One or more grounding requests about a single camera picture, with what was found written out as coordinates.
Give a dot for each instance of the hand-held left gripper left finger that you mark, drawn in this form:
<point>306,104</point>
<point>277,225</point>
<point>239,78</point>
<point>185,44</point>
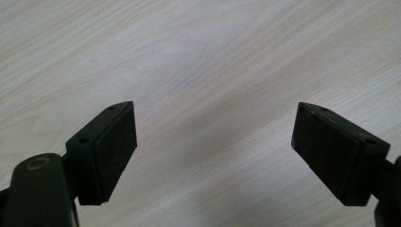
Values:
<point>101,154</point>

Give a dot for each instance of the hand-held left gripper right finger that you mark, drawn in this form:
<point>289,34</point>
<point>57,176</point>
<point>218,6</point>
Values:
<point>337,154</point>

